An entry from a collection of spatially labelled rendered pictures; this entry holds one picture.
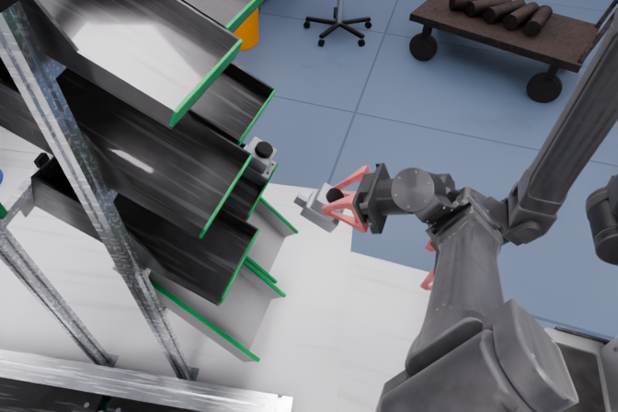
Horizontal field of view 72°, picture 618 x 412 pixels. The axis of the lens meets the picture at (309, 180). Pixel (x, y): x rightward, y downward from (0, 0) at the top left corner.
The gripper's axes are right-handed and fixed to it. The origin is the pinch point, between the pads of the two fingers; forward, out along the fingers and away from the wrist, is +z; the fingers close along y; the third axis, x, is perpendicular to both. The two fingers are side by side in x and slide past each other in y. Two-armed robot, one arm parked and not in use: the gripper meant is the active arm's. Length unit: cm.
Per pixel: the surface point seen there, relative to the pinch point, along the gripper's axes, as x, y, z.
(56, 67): -38.3, 23.8, 1.7
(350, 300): 33.9, -3.5, 10.8
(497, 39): 90, -258, 2
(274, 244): 12.8, -1.8, 20.0
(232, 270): -2.7, 17.3, 9.5
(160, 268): -10.6, 23.3, 13.3
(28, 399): 4, 40, 45
